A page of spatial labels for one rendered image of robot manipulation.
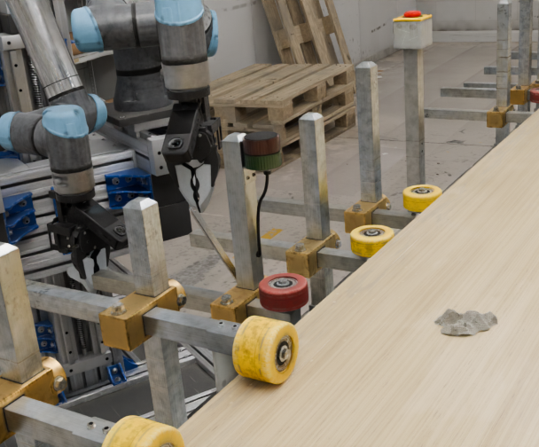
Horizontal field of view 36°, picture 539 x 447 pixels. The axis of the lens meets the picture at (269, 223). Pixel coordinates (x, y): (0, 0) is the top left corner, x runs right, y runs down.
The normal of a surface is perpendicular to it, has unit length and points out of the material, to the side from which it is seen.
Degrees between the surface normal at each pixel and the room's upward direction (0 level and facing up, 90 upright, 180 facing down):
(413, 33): 90
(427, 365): 0
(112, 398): 0
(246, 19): 90
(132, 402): 0
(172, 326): 90
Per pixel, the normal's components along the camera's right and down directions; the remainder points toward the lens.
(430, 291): -0.08, -0.93
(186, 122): -0.19, -0.60
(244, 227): -0.51, 0.34
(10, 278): 0.85, 0.11
